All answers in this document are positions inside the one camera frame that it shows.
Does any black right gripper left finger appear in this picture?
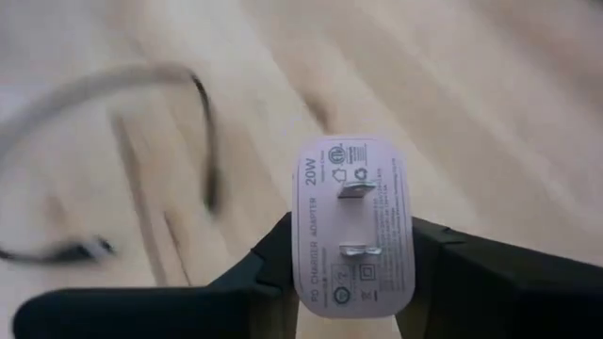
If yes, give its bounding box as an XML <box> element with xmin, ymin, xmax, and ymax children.
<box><xmin>12</xmin><ymin>211</ymin><xmax>302</xmax><ymax>339</ymax></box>

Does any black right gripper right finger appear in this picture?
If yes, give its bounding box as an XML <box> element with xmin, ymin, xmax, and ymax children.
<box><xmin>394</xmin><ymin>216</ymin><xmax>603</xmax><ymax>339</ymax></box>

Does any pink USB charger adapter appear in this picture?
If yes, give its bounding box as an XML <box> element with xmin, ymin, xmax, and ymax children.
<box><xmin>290</xmin><ymin>135</ymin><xmax>417</xmax><ymax>320</ymax></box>

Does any short black USB cable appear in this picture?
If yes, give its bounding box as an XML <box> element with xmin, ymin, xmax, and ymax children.
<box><xmin>0</xmin><ymin>61</ymin><xmax>223</xmax><ymax>266</ymax></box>

